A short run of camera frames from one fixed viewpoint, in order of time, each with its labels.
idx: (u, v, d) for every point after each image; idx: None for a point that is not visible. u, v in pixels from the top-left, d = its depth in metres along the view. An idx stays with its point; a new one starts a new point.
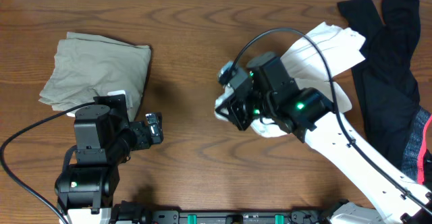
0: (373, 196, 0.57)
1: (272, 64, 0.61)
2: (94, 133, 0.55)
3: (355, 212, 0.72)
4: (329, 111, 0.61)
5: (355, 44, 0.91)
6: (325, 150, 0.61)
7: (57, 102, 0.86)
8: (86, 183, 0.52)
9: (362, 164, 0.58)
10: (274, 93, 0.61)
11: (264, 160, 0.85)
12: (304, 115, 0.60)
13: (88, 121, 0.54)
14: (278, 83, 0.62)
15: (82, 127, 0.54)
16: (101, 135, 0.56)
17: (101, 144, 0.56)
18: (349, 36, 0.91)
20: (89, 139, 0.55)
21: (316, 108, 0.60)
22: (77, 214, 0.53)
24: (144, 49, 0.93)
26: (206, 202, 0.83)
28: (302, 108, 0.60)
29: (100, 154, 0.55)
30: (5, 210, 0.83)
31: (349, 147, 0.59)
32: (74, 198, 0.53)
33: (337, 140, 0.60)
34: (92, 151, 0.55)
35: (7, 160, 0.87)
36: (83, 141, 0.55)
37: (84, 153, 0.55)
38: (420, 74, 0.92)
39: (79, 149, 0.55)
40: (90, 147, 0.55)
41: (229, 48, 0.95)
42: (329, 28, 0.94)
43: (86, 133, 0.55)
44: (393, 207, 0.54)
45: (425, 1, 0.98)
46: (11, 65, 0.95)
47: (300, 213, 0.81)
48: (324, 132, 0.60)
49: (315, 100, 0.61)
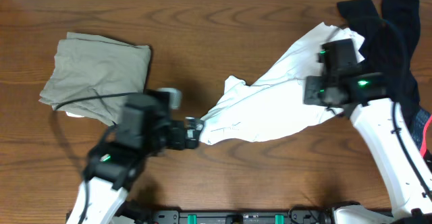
0: (394, 184, 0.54)
1: (345, 42, 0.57)
2: (138, 119, 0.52)
3: (362, 209, 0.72)
4: (388, 98, 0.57)
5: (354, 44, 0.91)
6: (368, 126, 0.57)
7: (57, 102, 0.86)
8: (116, 160, 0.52)
9: (397, 152, 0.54)
10: (339, 69, 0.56)
11: (264, 160, 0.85)
12: (362, 90, 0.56)
13: (134, 106, 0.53)
14: (345, 60, 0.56)
15: (129, 108, 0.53)
16: (143, 123, 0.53)
17: (139, 132, 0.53)
18: (347, 35, 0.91)
20: (129, 123, 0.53)
21: (379, 90, 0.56)
22: (96, 187, 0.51)
24: (144, 49, 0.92)
26: (206, 202, 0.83)
28: (364, 85, 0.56)
29: (135, 140, 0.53)
30: (5, 210, 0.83)
31: (392, 133, 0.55)
32: (99, 175, 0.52)
33: (383, 123, 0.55)
34: (127, 135, 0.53)
35: (8, 160, 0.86)
36: (123, 122, 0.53)
37: (122, 133, 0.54)
38: (421, 75, 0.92)
39: (119, 127, 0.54)
40: (127, 130, 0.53)
41: (229, 48, 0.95)
42: (327, 28, 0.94)
43: (129, 115, 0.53)
44: (412, 199, 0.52)
45: (425, 1, 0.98)
46: (11, 65, 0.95)
47: (300, 213, 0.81)
48: (377, 112, 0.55)
49: (381, 82, 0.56)
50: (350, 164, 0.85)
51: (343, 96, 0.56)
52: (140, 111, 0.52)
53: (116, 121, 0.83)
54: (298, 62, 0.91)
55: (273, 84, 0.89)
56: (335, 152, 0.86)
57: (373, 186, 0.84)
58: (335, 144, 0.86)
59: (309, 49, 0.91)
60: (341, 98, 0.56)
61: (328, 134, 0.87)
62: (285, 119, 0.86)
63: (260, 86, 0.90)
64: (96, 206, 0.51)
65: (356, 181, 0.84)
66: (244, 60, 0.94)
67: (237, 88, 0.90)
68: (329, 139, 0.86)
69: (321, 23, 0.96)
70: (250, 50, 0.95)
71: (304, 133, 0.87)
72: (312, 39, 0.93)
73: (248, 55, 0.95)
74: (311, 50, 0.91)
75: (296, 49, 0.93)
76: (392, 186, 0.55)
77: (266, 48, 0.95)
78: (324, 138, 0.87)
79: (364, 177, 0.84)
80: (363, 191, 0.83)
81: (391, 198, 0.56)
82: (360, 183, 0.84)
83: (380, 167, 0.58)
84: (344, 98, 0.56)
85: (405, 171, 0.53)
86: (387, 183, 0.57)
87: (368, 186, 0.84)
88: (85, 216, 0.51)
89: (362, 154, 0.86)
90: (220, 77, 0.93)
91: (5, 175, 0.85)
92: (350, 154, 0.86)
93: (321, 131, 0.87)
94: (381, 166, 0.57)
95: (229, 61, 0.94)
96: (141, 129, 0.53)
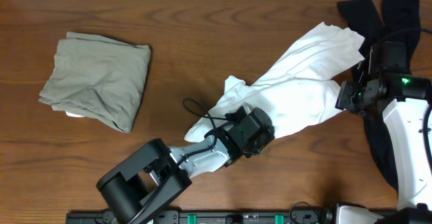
0: (408, 176, 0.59)
1: (395, 45, 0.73)
2: (254, 128, 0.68)
3: (364, 210, 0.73)
4: (425, 102, 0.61)
5: (354, 44, 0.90)
6: (395, 121, 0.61)
7: (56, 102, 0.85)
8: (229, 144, 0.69)
9: (421, 150, 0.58)
10: (384, 67, 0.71)
11: (264, 160, 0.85)
12: (404, 86, 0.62)
13: (257, 119, 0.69)
14: (393, 61, 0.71)
15: (254, 118, 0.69)
16: (254, 133, 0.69)
17: (249, 137, 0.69)
18: (348, 35, 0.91)
20: (247, 127, 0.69)
21: (419, 92, 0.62)
22: (219, 144, 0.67)
24: (144, 49, 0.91)
26: (206, 202, 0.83)
28: (406, 83, 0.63)
29: (244, 140, 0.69)
30: (5, 210, 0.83)
31: (420, 132, 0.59)
32: (220, 142, 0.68)
33: (414, 120, 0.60)
34: (241, 135, 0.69)
35: (9, 160, 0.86)
36: (242, 125, 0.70)
37: (237, 131, 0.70)
38: (422, 74, 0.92)
39: (237, 126, 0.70)
40: (242, 132, 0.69)
41: (229, 48, 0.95)
42: (329, 28, 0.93)
43: (251, 122, 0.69)
44: (424, 193, 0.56)
45: (426, 0, 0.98)
46: (11, 65, 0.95)
47: (300, 213, 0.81)
48: (412, 109, 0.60)
49: (424, 86, 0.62)
50: (350, 164, 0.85)
51: (382, 90, 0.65)
52: (258, 125, 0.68)
53: (116, 121, 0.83)
54: (298, 62, 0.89)
55: (273, 84, 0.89)
56: (335, 152, 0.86)
57: (373, 186, 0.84)
58: (335, 144, 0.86)
59: (310, 49, 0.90)
60: (378, 91, 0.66)
61: (328, 134, 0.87)
62: (284, 121, 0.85)
63: (259, 86, 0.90)
64: (218, 151, 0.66)
65: (356, 181, 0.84)
66: (244, 60, 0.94)
67: (237, 88, 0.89)
68: (329, 139, 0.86)
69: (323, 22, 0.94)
70: (250, 50, 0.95)
71: (304, 133, 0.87)
72: (312, 38, 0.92)
73: (249, 55, 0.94)
74: (311, 50, 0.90)
75: (297, 48, 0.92)
76: (405, 179, 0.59)
77: (266, 48, 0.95)
78: (324, 138, 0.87)
79: (363, 177, 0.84)
80: (363, 191, 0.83)
81: (401, 191, 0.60)
82: (360, 184, 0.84)
83: (397, 162, 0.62)
84: (382, 92, 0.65)
85: (423, 167, 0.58)
86: (399, 179, 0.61)
87: (368, 186, 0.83)
88: (213, 147, 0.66)
89: (362, 154, 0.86)
90: (219, 77, 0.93)
91: (6, 175, 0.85)
92: (350, 154, 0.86)
93: (321, 131, 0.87)
94: (399, 160, 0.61)
95: (229, 60, 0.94)
96: (252, 135, 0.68)
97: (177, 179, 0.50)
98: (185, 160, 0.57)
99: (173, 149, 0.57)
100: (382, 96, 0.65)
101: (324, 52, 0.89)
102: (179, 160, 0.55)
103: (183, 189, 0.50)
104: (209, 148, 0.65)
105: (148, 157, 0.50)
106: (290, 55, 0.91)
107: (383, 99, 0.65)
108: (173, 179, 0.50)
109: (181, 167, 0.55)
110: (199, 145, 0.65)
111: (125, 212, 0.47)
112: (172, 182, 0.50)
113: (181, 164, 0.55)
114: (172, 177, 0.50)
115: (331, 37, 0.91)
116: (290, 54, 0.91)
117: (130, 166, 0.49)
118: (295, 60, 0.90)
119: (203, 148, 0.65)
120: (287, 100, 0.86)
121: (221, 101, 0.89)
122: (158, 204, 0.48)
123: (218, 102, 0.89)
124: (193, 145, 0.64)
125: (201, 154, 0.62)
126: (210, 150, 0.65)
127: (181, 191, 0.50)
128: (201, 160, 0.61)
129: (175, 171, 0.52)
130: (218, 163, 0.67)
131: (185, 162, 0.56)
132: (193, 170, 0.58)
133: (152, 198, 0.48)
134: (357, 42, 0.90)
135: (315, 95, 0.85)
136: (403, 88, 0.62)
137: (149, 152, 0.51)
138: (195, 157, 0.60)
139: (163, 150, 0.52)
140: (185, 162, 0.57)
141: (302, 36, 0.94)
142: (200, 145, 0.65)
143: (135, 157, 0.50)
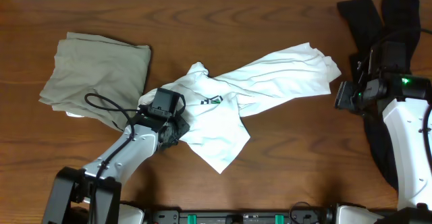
0: (408, 175, 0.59)
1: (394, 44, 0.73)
2: (169, 100, 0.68)
3: (364, 209, 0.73)
4: (424, 100, 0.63)
5: (328, 75, 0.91)
6: (395, 120, 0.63)
7: (56, 102, 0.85)
8: (150, 121, 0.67)
9: (421, 150, 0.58)
10: (384, 67, 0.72)
11: (264, 159, 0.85)
12: (403, 87, 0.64)
13: (167, 90, 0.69)
14: (392, 61, 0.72)
15: (163, 90, 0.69)
16: (172, 102, 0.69)
17: (169, 109, 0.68)
18: (325, 65, 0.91)
20: (162, 101, 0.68)
21: (420, 92, 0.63)
22: (140, 129, 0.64)
24: (144, 49, 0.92)
26: (206, 202, 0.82)
28: (406, 83, 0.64)
29: (165, 115, 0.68)
30: (2, 210, 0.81)
31: (420, 132, 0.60)
32: (140, 125, 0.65)
33: (414, 120, 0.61)
34: (160, 111, 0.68)
35: (9, 160, 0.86)
36: (157, 101, 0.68)
37: (154, 109, 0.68)
38: (423, 73, 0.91)
39: (152, 106, 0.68)
40: (160, 108, 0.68)
41: (229, 48, 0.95)
42: (310, 50, 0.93)
43: (163, 96, 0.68)
44: (426, 192, 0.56)
45: (425, 0, 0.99)
46: (11, 65, 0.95)
47: (300, 213, 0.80)
48: (412, 108, 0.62)
49: (424, 86, 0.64)
50: (350, 165, 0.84)
51: (382, 90, 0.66)
52: (171, 95, 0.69)
53: (116, 121, 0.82)
54: (269, 72, 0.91)
55: (230, 84, 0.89)
56: (335, 152, 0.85)
57: (374, 185, 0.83)
58: (335, 144, 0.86)
59: (285, 64, 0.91)
60: (378, 91, 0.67)
61: (327, 134, 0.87)
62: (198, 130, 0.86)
63: (217, 81, 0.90)
64: (142, 135, 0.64)
65: (357, 181, 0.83)
66: (244, 60, 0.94)
67: (203, 81, 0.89)
68: (329, 139, 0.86)
69: (306, 43, 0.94)
70: (250, 50, 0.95)
71: (304, 133, 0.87)
72: (291, 55, 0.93)
73: (249, 55, 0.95)
74: (287, 67, 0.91)
75: (277, 61, 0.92)
76: (406, 179, 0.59)
77: (265, 47, 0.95)
78: (324, 139, 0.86)
79: (364, 177, 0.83)
80: (364, 191, 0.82)
81: (402, 192, 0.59)
82: (361, 183, 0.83)
83: (397, 163, 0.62)
84: (382, 92, 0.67)
85: (424, 166, 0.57)
86: (401, 181, 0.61)
87: (368, 186, 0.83)
88: (133, 138, 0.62)
89: (362, 154, 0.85)
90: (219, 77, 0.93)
91: (4, 175, 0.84)
92: (350, 154, 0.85)
93: (322, 131, 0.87)
94: (399, 161, 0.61)
95: (229, 60, 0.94)
96: (173, 108, 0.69)
97: (102, 189, 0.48)
98: (106, 168, 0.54)
99: (88, 166, 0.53)
100: (381, 96, 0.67)
101: (309, 73, 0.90)
102: (100, 171, 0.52)
103: (114, 194, 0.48)
104: (130, 140, 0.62)
105: (63, 189, 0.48)
106: (264, 65, 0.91)
107: (383, 99, 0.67)
108: (99, 189, 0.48)
109: (104, 177, 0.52)
110: (119, 140, 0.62)
111: (100, 216, 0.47)
112: (100, 195, 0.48)
113: (104, 174, 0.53)
114: (96, 191, 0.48)
115: (306, 60, 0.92)
116: (262, 63, 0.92)
117: (53, 210, 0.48)
118: (267, 72, 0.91)
119: (123, 141, 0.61)
120: (205, 120, 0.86)
121: (177, 84, 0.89)
122: (104, 212, 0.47)
123: (163, 86, 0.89)
124: (109, 148, 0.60)
125: (124, 152, 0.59)
126: (131, 140, 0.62)
127: (115, 196, 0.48)
128: (127, 155, 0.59)
129: (98, 184, 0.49)
130: (149, 146, 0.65)
131: (106, 170, 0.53)
132: (121, 171, 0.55)
133: (96, 218, 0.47)
134: (331, 75, 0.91)
135: (227, 121, 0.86)
136: (403, 88, 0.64)
137: (61, 185, 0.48)
138: (116, 157, 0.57)
139: (75, 175, 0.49)
140: (106, 169, 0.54)
141: (285, 48, 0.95)
142: (120, 140, 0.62)
143: (53, 199, 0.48)
